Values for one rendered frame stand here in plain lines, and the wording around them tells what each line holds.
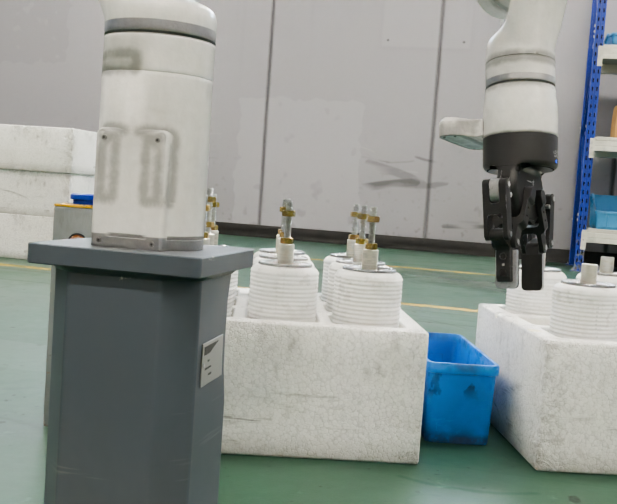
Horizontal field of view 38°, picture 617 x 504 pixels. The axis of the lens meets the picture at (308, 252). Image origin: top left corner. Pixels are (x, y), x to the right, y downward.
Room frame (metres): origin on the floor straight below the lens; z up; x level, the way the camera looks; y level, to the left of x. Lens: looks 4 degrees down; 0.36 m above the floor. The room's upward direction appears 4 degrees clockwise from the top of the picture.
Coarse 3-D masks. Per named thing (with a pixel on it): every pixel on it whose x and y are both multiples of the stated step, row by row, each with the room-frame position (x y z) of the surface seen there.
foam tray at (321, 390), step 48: (240, 288) 1.54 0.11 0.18; (240, 336) 1.16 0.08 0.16; (288, 336) 1.17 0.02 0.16; (336, 336) 1.17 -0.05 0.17; (384, 336) 1.17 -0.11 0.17; (240, 384) 1.16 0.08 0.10; (288, 384) 1.17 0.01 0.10; (336, 384) 1.17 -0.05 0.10; (384, 384) 1.17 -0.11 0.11; (240, 432) 1.16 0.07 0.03; (288, 432) 1.17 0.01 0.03; (336, 432) 1.17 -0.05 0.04; (384, 432) 1.17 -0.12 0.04
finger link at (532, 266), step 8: (528, 256) 0.93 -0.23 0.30; (536, 256) 0.92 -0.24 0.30; (528, 264) 0.93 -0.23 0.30; (536, 264) 0.92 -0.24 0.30; (528, 272) 0.93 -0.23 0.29; (536, 272) 0.92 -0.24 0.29; (528, 280) 0.93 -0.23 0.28; (536, 280) 0.92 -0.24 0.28; (528, 288) 0.92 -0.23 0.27; (536, 288) 0.92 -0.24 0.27
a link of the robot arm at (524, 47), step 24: (528, 0) 0.89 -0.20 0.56; (552, 0) 0.90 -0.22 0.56; (504, 24) 0.91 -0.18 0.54; (528, 24) 0.90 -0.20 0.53; (552, 24) 0.91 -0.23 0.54; (504, 48) 0.90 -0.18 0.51; (528, 48) 0.90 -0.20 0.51; (552, 48) 0.91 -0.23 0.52; (504, 72) 0.90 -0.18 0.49; (528, 72) 0.89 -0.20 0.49; (552, 72) 0.91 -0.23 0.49
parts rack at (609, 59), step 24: (600, 0) 5.24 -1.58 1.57; (600, 24) 5.23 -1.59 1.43; (600, 48) 5.22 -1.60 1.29; (600, 72) 5.22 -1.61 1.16; (600, 144) 5.21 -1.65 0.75; (576, 192) 5.77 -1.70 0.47; (576, 216) 5.79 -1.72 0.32; (576, 240) 5.24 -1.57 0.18; (600, 240) 5.20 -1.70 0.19; (576, 264) 5.23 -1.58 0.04
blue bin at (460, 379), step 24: (432, 336) 1.58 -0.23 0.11; (456, 336) 1.58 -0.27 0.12; (432, 360) 1.58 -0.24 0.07; (456, 360) 1.57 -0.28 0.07; (480, 360) 1.40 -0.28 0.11; (432, 384) 1.29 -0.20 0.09; (456, 384) 1.29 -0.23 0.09; (480, 384) 1.29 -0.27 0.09; (432, 408) 1.29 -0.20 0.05; (456, 408) 1.29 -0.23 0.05; (480, 408) 1.29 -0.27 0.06; (432, 432) 1.29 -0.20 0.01; (456, 432) 1.29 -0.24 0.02; (480, 432) 1.30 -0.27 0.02
